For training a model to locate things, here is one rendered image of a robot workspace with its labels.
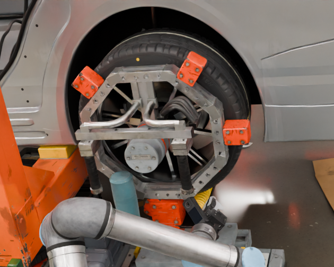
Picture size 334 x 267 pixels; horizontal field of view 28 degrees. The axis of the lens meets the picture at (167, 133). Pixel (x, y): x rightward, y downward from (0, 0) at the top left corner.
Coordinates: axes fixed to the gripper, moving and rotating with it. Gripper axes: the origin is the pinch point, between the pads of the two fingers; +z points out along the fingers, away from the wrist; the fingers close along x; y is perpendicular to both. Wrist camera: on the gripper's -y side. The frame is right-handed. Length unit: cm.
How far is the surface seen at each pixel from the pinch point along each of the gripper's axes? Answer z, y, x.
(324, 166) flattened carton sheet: 127, 65, -19
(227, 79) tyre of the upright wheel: 19.8, -22.8, 31.9
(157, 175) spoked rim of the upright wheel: 18.5, -17.1, -19.7
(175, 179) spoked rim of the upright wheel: 16.1, -11.2, -14.0
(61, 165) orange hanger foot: 16, -50, -44
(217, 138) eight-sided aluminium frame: 7.0, -12.4, 17.4
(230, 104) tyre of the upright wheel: 15.2, -16.2, 27.3
